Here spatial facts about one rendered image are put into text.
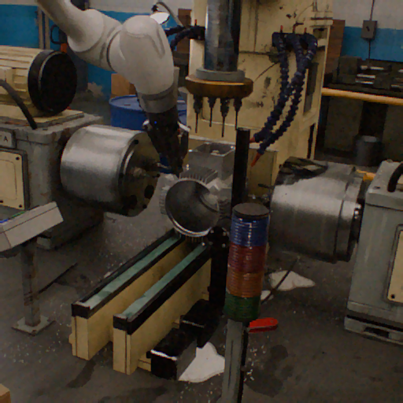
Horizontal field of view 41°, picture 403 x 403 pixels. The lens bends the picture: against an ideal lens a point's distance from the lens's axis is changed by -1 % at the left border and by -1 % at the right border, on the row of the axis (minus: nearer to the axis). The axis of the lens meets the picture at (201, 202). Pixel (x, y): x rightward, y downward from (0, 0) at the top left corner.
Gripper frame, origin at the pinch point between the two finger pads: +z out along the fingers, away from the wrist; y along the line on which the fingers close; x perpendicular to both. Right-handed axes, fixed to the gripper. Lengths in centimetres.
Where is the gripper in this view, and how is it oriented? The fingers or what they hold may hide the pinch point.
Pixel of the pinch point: (175, 164)
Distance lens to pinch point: 143.6
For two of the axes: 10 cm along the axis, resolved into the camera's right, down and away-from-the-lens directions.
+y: -9.1, -1.9, 3.6
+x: -3.8, 7.2, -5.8
